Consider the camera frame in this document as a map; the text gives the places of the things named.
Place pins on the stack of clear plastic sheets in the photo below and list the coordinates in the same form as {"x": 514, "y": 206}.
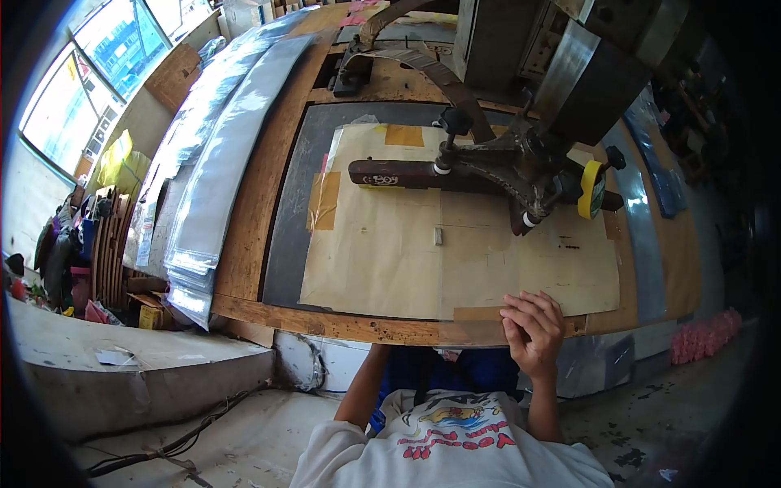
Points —
{"x": 226, "y": 183}

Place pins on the person's right fingers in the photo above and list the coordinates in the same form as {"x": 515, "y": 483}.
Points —
{"x": 528, "y": 308}

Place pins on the person's legs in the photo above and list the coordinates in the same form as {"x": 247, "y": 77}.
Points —
{"x": 470, "y": 369}

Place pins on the black metal clamp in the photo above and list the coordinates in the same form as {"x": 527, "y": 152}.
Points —
{"x": 351, "y": 73}

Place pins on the yellow plastic bag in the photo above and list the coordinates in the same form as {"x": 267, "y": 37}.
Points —
{"x": 119, "y": 164}

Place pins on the window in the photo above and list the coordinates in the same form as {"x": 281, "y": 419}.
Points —
{"x": 79, "y": 91}

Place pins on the grey cutting mat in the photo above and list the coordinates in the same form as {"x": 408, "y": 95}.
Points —
{"x": 293, "y": 225}

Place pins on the pile of pink pieces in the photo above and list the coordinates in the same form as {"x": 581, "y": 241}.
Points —
{"x": 705, "y": 337}

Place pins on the small yellow box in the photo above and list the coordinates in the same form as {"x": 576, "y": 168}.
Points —
{"x": 150, "y": 317}

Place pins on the shiny metal strip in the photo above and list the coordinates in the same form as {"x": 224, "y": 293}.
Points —
{"x": 637, "y": 232}

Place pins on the pile of long plastic film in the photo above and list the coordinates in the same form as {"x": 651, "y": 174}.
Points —
{"x": 183, "y": 128}

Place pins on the beige paper cutting sheet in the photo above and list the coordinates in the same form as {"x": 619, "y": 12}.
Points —
{"x": 390, "y": 262}

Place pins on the blue plastic sheets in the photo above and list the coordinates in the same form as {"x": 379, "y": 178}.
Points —
{"x": 656, "y": 158}

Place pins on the person's body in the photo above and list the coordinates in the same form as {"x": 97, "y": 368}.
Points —
{"x": 451, "y": 451}

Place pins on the person's right hand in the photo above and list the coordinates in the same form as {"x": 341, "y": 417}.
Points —
{"x": 537, "y": 341}

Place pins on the stack of wooden boards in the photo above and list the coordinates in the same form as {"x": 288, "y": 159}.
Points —
{"x": 110, "y": 250}

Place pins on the yellow tape roll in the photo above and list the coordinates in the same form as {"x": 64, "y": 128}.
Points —
{"x": 589, "y": 190}

